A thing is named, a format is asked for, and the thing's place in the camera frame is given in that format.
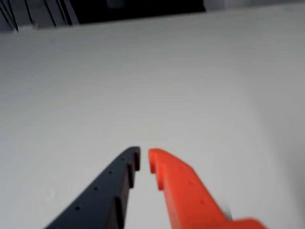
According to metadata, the navy gripper finger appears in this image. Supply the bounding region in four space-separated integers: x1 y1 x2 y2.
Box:
44 146 141 229

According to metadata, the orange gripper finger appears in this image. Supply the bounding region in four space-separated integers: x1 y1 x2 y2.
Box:
148 148 268 229

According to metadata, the grey ribbed panel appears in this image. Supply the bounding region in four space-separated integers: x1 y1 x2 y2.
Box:
0 0 81 33

